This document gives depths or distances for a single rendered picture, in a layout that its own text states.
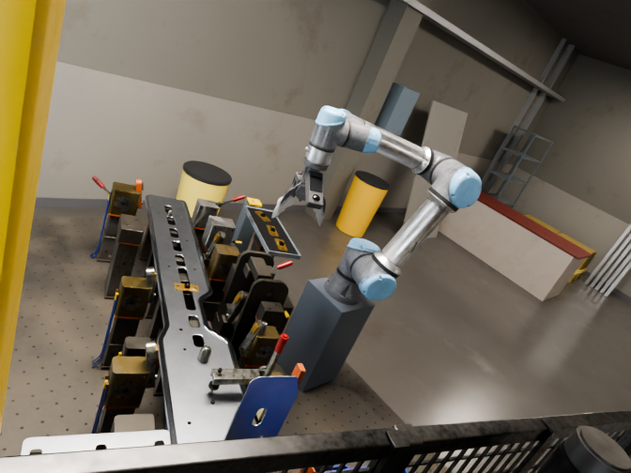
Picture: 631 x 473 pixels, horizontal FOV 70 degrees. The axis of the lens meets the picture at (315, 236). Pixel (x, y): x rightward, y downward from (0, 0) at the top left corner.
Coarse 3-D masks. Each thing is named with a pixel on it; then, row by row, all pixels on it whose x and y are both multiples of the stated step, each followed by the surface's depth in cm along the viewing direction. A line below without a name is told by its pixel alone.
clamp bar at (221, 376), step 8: (216, 376) 116; (224, 376) 117; (232, 376) 118; (240, 376) 120; (248, 376) 121; (256, 376) 122; (208, 384) 119; (216, 384) 117; (224, 384) 118; (232, 384) 119; (240, 384) 120; (248, 384) 121
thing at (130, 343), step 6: (126, 342) 126; (132, 342) 127; (138, 342) 128; (144, 342) 129; (126, 348) 125; (132, 348) 125; (138, 348) 126; (144, 348) 127; (120, 354) 127; (126, 354) 125; (132, 354) 126; (138, 354) 127; (144, 354) 127; (96, 414) 136
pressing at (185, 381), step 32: (160, 224) 187; (192, 224) 198; (160, 256) 167; (192, 256) 176; (160, 288) 151; (160, 352) 127; (192, 352) 131; (224, 352) 136; (192, 384) 121; (192, 416) 112; (224, 416) 116
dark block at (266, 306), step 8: (264, 304) 144; (272, 304) 146; (280, 304) 148; (256, 312) 147; (264, 312) 142; (272, 312) 143; (280, 312) 144; (256, 320) 146; (264, 320) 144; (272, 320) 145; (280, 320) 146; (240, 360) 153
